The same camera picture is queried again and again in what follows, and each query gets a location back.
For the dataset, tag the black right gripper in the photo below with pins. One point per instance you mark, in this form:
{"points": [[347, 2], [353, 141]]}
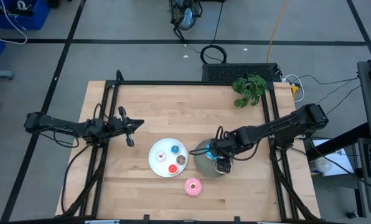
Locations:
{"points": [[226, 147]]}

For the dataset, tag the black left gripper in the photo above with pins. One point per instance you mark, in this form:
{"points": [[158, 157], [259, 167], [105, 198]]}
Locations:
{"points": [[118, 127]]}

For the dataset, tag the large chocolate iced donut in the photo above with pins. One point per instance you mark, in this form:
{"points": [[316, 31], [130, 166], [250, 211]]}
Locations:
{"points": [[223, 167]]}

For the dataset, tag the small chocolate iced donut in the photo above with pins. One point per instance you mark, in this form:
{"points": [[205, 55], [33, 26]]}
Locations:
{"points": [[180, 163]]}

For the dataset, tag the small white iced donut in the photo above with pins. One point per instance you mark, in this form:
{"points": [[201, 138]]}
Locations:
{"points": [[161, 159]]}

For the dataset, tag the small blue iced donut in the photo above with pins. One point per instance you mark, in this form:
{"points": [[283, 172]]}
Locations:
{"points": [[175, 152]]}

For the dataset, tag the small red iced donut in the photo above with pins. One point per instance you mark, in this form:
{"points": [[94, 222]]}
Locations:
{"points": [[172, 172]]}

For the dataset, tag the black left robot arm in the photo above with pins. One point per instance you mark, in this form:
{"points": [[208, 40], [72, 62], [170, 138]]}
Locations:
{"points": [[64, 127]]}

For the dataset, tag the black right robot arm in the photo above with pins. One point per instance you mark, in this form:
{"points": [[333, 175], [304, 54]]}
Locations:
{"points": [[282, 127]]}

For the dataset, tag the grey round plate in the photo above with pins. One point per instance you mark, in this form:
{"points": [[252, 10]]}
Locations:
{"points": [[204, 166]]}

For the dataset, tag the white round plate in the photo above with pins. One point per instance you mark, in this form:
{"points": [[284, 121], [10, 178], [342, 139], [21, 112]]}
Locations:
{"points": [[160, 144]]}

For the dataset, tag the large pink iced donut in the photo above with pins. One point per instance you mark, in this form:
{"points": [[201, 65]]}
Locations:
{"points": [[193, 191]]}

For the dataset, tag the green potted plant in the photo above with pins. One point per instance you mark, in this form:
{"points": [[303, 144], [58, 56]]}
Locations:
{"points": [[249, 88]]}

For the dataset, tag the black computer case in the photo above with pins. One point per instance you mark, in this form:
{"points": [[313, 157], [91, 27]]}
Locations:
{"points": [[229, 72]]}

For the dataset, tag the white paper cup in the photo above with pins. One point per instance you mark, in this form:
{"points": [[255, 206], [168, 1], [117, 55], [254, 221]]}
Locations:
{"points": [[323, 165]]}

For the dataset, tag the black desk beam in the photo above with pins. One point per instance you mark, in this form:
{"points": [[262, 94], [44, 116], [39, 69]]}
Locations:
{"points": [[338, 141]]}

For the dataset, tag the white paper sheet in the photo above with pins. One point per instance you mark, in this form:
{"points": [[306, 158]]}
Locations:
{"points": [[341, 155]]}

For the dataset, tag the black floor fan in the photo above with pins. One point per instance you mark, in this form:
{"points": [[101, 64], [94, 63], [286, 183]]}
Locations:
{"points": [[185, 17]]}

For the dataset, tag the grey metal foot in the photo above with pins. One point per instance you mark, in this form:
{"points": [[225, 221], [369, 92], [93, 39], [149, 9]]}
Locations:
{"points": [[0, 74]]}

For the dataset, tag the black aluminium table frame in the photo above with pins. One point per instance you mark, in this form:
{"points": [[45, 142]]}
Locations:
{"points": [[173, 82]]}

